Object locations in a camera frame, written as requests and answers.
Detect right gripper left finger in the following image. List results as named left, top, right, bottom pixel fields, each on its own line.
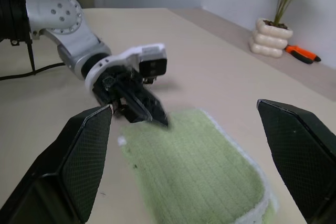
left=0, top=104, right=113, bottom=224

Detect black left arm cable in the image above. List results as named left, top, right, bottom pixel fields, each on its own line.
left=0, top=39, right=65, bottom=82

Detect white bubbly plant pot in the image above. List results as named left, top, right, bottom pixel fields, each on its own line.
left=248, top=18, right=293, bottom=59

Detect green towel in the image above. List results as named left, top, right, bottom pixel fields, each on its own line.
left=118, top=107, right=279, bottom=224

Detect orange black pliers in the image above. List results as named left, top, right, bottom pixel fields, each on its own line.
left=285, top=45, right=322, bottom=65

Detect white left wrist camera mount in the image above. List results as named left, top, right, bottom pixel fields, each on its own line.
left=85, top=42, right=168, bottom=90

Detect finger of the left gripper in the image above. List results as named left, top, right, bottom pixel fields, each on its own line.
left=136, top=87, right=169, bottom=129
left=116, top=87, right=153, bottom=124

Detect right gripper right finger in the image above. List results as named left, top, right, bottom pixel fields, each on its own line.
left=256, top=99, right=336, bottom=224

